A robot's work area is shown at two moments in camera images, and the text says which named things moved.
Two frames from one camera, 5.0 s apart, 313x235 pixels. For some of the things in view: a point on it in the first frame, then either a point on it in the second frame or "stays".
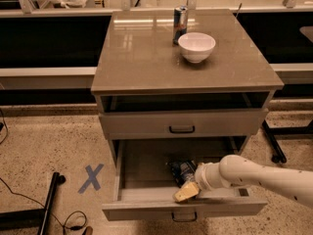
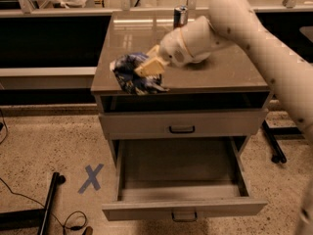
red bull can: (180, 23) stays
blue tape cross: (92, 177) stays
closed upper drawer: (182, 123) stays
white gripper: (202, 177) -> (172, 49)
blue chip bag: (183, 170) -> (124, 68)
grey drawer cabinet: (182, 74) stays
